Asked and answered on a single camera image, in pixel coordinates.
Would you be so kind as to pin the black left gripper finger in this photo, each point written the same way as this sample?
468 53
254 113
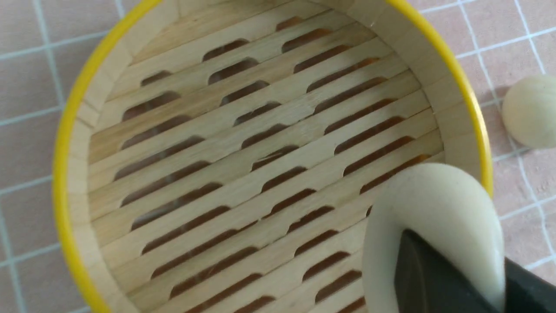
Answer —
426 282

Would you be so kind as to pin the cream bun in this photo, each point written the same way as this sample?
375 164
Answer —
453 213
529 111

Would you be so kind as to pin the cream bun front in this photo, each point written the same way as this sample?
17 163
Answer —
529 111

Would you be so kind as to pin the bamboo steamer tray yellow rim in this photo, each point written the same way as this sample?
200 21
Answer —
224 156

